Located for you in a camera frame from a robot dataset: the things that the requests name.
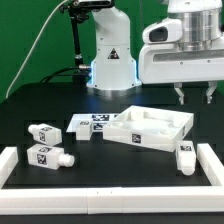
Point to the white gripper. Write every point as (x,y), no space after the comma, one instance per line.
(166,63)

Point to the white square table top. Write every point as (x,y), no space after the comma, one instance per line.
(153,128)

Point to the black camera stand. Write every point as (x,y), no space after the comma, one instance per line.
(76,33)

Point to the white U-shaped fence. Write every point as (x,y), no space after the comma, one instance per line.
(114,200)

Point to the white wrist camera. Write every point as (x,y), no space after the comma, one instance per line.
(166,31)

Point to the paper sheet with tags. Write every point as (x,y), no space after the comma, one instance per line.
(98,119)

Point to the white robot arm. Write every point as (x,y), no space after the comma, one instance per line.
(187,46)

